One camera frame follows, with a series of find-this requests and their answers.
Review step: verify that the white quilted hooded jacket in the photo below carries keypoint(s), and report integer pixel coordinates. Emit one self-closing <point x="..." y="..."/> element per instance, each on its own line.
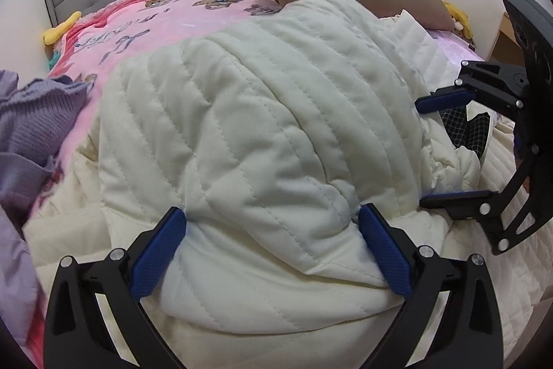
<point x="280" y="200"/>

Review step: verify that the wooden desk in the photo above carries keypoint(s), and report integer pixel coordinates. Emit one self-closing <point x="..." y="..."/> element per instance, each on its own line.
<point x="505" y="48"/>

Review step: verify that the yellow plush toy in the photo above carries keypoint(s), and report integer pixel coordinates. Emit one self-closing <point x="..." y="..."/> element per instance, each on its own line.
<point x="52" y="35"/>

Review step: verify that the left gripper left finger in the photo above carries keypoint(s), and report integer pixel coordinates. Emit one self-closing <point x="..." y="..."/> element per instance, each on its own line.
<point x="76" y="335"/>

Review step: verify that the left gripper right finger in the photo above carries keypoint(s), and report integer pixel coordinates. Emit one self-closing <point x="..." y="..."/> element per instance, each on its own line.
<point x="469" y="334"/>

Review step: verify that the purple clothes pile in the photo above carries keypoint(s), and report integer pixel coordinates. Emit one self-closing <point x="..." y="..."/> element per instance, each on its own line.
<point x="35" y="120"/>

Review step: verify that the teal plush toy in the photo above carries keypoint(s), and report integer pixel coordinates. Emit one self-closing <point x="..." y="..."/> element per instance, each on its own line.
<point x="54" y="58"/>

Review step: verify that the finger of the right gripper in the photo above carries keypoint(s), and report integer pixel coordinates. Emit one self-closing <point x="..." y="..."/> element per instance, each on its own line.
<point x="444" y="99"/>
<point x="460" y="205"/>

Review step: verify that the pink cartoon blanket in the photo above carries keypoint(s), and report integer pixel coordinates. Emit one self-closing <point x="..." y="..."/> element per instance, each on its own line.
<point x="151" y="23"/>

